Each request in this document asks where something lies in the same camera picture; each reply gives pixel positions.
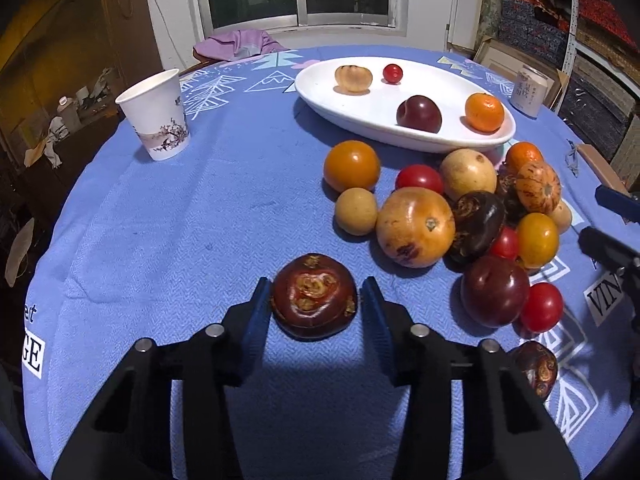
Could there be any pale yellow spotted fruit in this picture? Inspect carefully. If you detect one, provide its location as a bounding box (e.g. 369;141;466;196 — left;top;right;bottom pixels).
440;148;498;203

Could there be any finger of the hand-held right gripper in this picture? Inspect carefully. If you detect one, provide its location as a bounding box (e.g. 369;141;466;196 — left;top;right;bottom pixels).
577;226;640;306
595;185;640;218

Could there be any dark brown water chestnut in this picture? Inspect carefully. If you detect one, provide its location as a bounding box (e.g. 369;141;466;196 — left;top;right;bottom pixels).
510;341;559;401
447;191;506;267
270;253;359;342
495;170;526;223

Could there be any purple garment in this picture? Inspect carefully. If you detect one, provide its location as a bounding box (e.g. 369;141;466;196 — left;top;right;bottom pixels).
193;29;291;61

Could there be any white oval plate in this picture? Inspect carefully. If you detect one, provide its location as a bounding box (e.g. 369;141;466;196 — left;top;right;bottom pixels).
294;57;517;154

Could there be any white leaning board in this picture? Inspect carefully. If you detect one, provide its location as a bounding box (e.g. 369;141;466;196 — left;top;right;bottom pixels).
446;0;488;53

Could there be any small tan round fruit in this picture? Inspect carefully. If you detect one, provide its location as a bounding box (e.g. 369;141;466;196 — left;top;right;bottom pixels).
547;200;573;235
334;187;379;237

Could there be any orange-yellow round tomato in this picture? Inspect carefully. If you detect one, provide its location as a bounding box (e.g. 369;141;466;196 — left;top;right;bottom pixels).
323;140;382;193

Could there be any dark red plum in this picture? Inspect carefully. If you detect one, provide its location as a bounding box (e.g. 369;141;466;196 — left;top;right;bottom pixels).
460;255;531;329
396;95;443;134

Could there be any white drink can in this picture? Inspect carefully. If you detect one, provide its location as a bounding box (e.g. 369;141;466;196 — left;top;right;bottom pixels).
510;66;550;120

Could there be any wooden picture frame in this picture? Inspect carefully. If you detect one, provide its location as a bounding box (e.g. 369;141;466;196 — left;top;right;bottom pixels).
472;37;568;111

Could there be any wooden cabinet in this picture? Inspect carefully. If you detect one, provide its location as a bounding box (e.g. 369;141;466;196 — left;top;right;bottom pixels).
0;0;166;211

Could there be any large orange-yellow fruit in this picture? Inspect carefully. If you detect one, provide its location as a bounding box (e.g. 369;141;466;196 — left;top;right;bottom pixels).
376;186;457;269

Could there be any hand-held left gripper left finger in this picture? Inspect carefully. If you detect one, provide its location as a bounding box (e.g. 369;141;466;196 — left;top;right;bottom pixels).
52;276;273;480

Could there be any floral white paper cup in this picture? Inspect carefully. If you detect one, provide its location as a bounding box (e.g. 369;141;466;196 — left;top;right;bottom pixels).
115;68;191;162

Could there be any orange mandarin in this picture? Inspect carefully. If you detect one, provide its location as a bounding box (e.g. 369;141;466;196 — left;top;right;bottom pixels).
505;141;545;173
465;92;505;133

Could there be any stack of patterned boxes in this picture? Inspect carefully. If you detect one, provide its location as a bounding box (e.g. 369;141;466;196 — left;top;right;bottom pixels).
482;0;640;176

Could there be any pale translucent peeled fruit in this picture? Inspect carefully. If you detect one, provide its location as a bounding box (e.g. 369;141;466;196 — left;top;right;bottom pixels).
334;64;373;95

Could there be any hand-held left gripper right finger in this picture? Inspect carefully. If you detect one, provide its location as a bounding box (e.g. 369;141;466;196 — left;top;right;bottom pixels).
361;276;581;480

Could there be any yellow oval tomato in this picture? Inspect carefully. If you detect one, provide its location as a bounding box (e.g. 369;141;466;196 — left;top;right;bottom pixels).
516;212;560;269

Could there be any striped orange fruit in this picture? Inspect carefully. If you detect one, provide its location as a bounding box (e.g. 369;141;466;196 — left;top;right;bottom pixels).
515;161;562;214

